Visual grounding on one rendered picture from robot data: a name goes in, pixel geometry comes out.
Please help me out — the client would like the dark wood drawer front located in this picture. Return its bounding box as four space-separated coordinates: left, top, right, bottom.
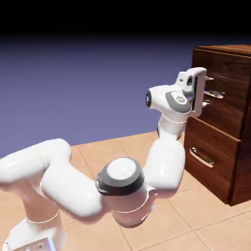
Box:
184 117 242 205
191 48 251 139

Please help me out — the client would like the dark wood cabinet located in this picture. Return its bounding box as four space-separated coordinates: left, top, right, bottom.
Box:
184 44 251 206

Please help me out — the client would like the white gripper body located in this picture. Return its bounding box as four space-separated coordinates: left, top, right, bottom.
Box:
190 67 208 118

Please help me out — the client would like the curved silver drawer handle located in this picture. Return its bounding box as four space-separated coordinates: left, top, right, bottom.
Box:
189 147 216 169
203 89 226 99

